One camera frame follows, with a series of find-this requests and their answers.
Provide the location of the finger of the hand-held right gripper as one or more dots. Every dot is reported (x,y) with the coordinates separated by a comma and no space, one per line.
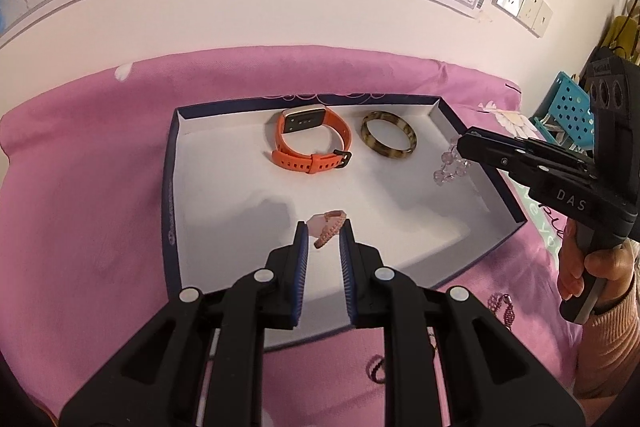
(555,153)
(490,152)

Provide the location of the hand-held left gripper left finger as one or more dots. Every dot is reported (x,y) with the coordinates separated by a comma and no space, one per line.
(302,277)

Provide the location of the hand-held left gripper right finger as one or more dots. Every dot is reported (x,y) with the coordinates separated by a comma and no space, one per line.
(346,277)

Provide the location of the pink hair clip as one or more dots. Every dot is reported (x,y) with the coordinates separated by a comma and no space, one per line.
(327,227)

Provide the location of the blue box lid white inside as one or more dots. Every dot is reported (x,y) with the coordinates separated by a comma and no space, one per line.
(240,187)

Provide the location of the person's right forearm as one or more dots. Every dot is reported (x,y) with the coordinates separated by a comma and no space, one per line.
(610,347)

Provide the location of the person's right hand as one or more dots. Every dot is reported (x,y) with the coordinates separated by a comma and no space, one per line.
(617,267)

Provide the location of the teal perforated basket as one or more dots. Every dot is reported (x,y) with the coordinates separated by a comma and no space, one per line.
(570,107)

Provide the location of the tortoiseshell bangle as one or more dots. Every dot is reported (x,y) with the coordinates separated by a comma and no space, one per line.
(392,154)

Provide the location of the orange smartwatch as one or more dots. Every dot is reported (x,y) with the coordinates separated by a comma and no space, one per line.
(300,163)

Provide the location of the yellow bag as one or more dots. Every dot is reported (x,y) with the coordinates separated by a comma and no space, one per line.
(622,32)

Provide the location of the pink floral blanket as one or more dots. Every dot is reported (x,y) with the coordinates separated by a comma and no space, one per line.
(100,207)

